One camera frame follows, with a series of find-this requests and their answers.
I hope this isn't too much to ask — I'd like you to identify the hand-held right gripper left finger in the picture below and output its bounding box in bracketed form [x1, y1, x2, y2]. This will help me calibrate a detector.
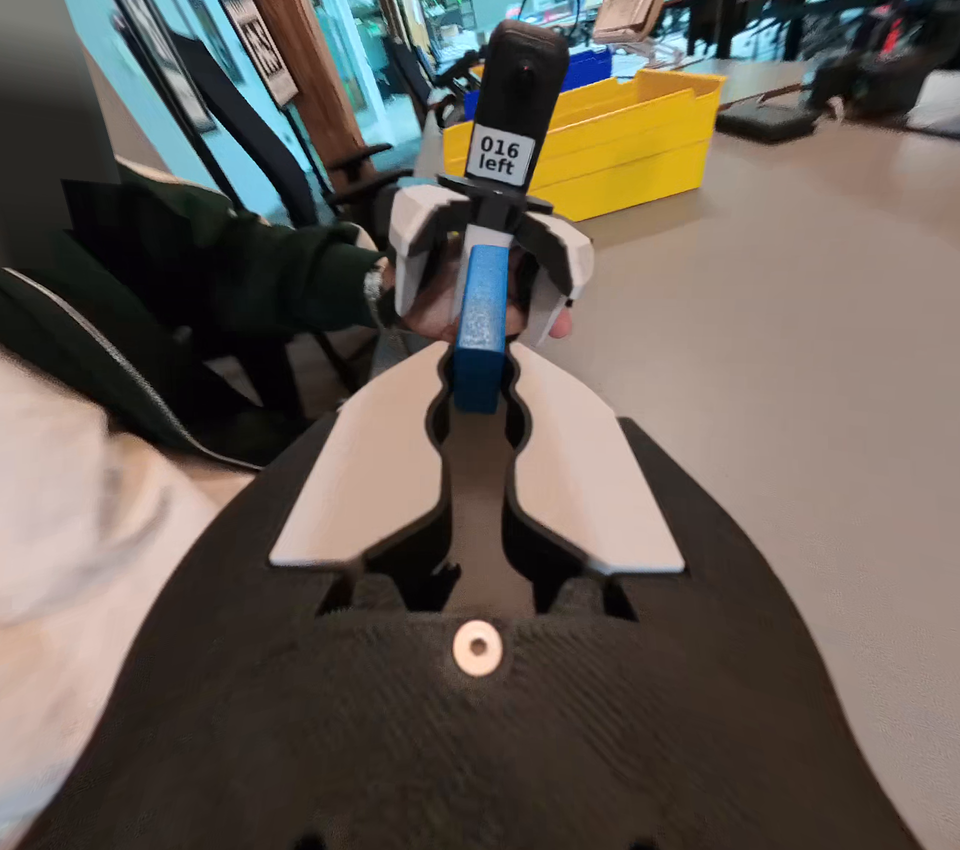
[268, 342, 455, 613]

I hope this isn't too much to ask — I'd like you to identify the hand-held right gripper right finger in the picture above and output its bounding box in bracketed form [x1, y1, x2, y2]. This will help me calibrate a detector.
[504, 343, 686, 613]

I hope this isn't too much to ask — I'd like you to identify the yellow plastic bin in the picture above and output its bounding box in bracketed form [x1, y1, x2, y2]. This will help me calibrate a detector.
[442, 68, 727, 223]

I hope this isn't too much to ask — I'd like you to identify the blue rectangular block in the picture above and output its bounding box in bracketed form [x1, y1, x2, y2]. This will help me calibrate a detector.
[452, 246, 513, 415]

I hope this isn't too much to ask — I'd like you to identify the person's left forearm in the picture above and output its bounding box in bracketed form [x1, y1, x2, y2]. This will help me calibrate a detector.
[63, 178, 387, 335]

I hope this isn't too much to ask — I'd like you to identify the grey desk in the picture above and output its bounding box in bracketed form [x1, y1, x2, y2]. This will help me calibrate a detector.
[375, 55, 960, 850]

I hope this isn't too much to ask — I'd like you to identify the person's left hand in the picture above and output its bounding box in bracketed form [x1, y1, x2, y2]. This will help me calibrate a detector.
[381, 241, 577, 346]

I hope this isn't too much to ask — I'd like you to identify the blue plastic bin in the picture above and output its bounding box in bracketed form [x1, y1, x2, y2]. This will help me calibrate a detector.
[562, 47, 616, 94]

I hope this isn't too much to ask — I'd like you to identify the black office chair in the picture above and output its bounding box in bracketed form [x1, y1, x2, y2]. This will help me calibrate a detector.
[326, 143, 415, 215]
[386, 36, 460, 125]

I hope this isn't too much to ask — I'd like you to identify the black flat box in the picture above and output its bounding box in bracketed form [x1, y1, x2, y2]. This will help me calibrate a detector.
[716, 100, 820, 146]

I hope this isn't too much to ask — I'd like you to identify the black framed marker sign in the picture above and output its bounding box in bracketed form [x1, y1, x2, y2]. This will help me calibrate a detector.
[219, 0, 301, 110]

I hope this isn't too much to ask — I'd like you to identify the black high-back chair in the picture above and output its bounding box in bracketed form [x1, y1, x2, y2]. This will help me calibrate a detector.
[168, 32, 321, 230]

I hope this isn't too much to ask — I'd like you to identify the person's green jacket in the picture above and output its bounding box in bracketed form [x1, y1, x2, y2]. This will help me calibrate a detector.
[0, 265, 318, 474]

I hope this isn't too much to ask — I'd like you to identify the person's white clothing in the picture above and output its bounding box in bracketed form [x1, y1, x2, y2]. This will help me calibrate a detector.
[0, 347, 258, 838]

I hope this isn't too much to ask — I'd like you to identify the black battery charger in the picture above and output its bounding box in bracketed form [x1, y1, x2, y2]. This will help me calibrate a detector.
[806, 47, 933, 118]

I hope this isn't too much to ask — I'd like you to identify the large black framed poster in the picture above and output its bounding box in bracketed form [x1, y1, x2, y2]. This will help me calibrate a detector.
[52, 0, 220, 136]

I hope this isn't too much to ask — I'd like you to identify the wooden post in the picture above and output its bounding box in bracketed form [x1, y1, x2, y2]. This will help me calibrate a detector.
[196, 0, 378, 178]

